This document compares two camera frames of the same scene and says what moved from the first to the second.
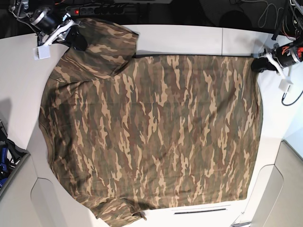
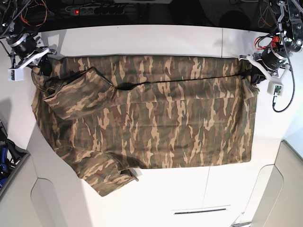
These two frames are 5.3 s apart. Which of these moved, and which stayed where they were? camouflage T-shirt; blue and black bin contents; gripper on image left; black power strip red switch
Moved: gripper on image left; camouflage T-shirt
Stayed: blue and black bin contents; black power strip red switch
